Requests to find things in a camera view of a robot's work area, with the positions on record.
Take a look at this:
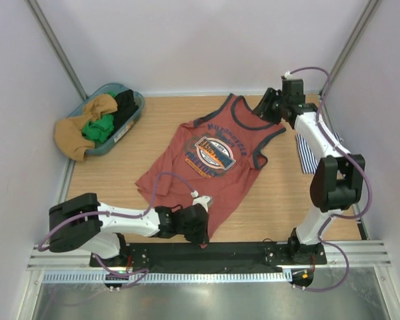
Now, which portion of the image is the blue white striped tank top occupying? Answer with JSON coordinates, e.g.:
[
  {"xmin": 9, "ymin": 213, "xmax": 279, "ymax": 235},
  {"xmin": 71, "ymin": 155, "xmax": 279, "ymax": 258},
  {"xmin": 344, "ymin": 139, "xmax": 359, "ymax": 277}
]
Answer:
[{"xmin": 296, "ymin": 133, "xmax": 342, "ymax": 175}]

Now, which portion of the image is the pink tank top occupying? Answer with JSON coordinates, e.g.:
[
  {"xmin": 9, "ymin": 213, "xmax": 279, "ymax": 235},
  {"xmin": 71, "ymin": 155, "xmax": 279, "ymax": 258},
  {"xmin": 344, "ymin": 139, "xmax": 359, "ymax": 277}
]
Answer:
[{"xmin": 135, "ymin": 94, "xmax": 286, "ymax": 239}]

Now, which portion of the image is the tan tank top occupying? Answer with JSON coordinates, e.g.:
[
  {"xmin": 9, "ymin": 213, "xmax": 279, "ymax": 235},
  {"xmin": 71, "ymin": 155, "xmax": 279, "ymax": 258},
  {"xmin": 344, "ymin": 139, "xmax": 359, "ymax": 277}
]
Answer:
[{"xmin": 54, "ymin": 94, "xmax": 117, "ymax": 161}]

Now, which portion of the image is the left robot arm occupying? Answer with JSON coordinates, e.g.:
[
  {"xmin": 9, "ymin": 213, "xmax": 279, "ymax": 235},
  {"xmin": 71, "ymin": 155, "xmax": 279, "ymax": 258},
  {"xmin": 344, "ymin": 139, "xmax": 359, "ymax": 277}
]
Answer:
[{"xmin": 47, "ymin": 192, "xmax": 213, "ymax": 267}]

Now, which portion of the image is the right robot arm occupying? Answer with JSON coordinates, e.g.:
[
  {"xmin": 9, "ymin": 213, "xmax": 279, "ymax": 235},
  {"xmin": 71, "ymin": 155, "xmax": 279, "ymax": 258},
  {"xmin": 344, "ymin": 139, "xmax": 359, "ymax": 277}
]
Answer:
[{"xmin": 253, "ymin": 75, "xmax": 365, "ymax": 264}]

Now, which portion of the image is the green tank top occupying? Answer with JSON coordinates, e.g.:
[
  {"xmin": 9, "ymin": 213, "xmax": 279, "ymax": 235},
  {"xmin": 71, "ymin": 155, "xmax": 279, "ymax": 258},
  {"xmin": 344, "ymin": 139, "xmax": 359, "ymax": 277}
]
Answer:
[{"xmin": 81, "ymin": 90, "xmax": 117, "ymax": 147}]

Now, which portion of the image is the black tank top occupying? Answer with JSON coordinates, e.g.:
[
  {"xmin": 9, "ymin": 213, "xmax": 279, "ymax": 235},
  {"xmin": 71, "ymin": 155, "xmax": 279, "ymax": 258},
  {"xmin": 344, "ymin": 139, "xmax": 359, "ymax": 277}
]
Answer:
[{"xmin": 113, "ymin": 89, "xmax": 138, "ymax": 129}]

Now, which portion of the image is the teal plastic laundry basket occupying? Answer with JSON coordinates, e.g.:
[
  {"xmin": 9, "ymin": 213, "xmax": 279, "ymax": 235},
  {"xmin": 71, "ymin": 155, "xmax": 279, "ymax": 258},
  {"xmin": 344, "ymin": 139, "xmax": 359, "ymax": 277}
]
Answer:
[{"xmin": 69, "ymin": 83, "xmax": 145, "ymax": 156}]

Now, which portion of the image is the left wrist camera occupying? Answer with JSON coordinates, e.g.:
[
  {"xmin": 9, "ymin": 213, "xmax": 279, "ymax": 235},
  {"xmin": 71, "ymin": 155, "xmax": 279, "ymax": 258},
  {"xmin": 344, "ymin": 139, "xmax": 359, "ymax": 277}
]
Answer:
[{"xmin": 191, "ymin": 190, "xmax": 213, "ymax": 212}]

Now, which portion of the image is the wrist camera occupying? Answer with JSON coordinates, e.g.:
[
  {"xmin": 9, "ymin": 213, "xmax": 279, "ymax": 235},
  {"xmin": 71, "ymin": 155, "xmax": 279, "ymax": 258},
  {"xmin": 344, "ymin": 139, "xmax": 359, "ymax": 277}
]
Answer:
[
  {"xmin": 281, "ymin": 71, "xmax": 293, "ymax": 80},
  {"xmin": 191, "ymin": 190, "xmax": 213, "ymax": 212}
]

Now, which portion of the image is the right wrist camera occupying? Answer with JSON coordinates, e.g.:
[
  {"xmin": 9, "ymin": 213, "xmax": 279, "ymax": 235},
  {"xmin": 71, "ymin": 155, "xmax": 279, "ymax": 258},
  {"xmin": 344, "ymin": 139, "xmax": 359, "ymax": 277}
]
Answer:
[{"xmin": 281, "ymin": 71, "xmax": 293, "ymax": 80}]

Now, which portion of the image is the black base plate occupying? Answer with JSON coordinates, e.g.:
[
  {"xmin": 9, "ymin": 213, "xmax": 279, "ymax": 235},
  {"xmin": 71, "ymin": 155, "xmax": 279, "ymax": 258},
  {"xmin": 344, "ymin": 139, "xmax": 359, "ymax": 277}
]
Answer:
[{"xmin": 102, "ymin": 239, "xmax": 327, "ymax": 274}]

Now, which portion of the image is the right corner aluminium post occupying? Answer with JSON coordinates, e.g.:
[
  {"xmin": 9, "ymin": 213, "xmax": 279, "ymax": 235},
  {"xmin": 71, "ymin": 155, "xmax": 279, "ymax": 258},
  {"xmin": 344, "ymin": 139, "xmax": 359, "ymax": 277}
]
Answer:
[{"xmin": 319, "ymin": 0, "xmax": 383, "ymax": 99}]

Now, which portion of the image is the corner aluminium post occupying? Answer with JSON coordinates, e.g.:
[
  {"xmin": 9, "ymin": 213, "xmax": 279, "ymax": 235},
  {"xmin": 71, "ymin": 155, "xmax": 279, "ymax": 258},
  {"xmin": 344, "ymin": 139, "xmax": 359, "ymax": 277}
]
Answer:
[
  {"xmin": 25, "ymin": 0, "xmax": 88, "ymax": 100},
  {"xmin": 319, "ymin": 0, "xmax": 383, "ymax": 99}
]

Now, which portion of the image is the slotted cable duct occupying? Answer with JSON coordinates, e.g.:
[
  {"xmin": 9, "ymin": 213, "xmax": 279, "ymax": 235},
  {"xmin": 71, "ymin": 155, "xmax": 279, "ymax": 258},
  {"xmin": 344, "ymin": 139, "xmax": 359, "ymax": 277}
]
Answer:
[{"xmin": 42, "ymin": 269, "xmax": 292, "ymax": 285}]

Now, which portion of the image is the aluminium frame rail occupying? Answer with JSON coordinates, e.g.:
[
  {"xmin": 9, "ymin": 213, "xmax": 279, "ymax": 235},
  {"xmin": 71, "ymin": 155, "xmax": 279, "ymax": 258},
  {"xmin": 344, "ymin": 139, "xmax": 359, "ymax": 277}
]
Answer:
[{"xmin": 27, "ymin": 240, "xmax": 391, "ymax": 271}]

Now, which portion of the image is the left corner aluminium post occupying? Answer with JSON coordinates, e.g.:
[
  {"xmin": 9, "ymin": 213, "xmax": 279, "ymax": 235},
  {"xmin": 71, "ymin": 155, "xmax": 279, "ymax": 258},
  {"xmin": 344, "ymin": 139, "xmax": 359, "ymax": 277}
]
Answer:
[{"xmin": 25, "ymin": 0, "xmax": 88, "ymax": 100}]

